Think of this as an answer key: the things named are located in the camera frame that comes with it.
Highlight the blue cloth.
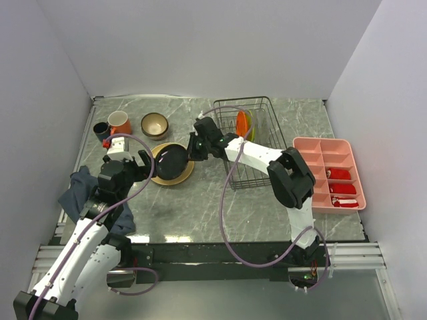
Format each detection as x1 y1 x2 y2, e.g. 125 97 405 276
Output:
58 165 136 235

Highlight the black wire dish rack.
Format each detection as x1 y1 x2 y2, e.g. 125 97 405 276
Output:
213 96 288 190

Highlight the dark blue mug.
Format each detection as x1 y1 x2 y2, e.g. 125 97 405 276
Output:
93 122 111 143

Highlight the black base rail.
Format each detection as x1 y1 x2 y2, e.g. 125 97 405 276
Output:
113 241 330 281

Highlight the green plate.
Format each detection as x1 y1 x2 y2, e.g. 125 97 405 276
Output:
248 110 258 142

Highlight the orange plate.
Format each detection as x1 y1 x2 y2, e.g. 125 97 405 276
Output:
236 111 252 137

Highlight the clear glass plate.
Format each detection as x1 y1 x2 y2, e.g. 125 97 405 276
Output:
257 109 269 145

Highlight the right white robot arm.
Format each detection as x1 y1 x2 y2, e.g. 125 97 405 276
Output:
187 117 325 268

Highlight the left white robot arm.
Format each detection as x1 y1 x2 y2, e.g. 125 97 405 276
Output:
13 150 155 319

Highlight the red white striped item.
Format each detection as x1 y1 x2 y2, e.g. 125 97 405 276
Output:
331 197 359 208

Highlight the beige plate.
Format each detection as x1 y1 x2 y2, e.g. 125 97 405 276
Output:
151 143 194 186

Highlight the pink divided tray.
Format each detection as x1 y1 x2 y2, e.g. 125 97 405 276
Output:
293 137 366 215

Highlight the red item in tray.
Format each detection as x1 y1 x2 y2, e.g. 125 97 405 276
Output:
329 183 357 195
326 168 352 180

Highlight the black plate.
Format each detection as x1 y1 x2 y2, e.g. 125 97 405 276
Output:
155 143 188 181

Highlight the orange mug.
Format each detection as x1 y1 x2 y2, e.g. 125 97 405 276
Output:
107 111 132 135

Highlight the dark brown patterned bowl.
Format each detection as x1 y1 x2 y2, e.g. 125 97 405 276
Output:
141 113 169 141

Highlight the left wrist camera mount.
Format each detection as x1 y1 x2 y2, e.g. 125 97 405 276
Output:
103 137 132 161

